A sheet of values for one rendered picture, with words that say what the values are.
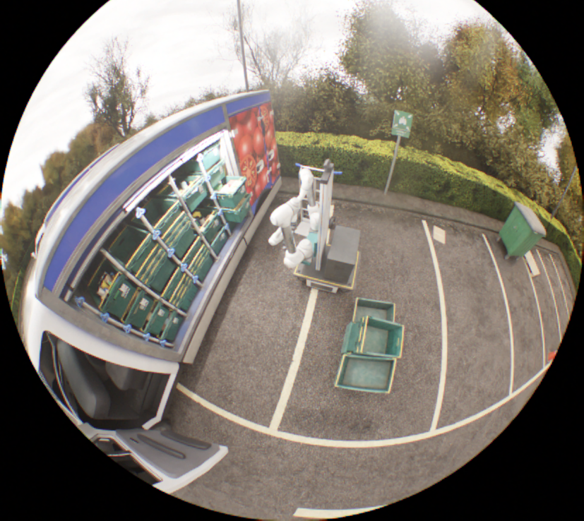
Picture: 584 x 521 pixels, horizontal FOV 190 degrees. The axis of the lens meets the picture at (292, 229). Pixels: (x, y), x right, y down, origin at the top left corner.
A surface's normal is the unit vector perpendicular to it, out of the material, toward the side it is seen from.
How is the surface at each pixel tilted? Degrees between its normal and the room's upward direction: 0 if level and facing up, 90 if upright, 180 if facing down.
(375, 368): 21
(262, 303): 0
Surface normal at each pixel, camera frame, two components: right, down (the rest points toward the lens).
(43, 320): 0.92, 0.02
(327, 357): -0.07, -0.68
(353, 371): -0.40, -0.70
